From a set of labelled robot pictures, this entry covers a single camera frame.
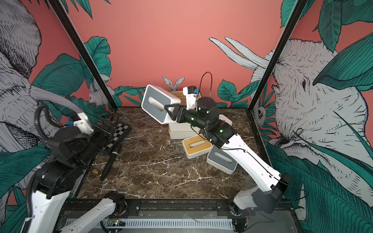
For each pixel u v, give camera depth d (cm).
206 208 75
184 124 55
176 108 53
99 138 48
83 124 49
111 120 119
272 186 39
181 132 93
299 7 69
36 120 33
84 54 86
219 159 91
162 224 70
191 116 54
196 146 95
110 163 87
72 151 38
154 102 70
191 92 53
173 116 54
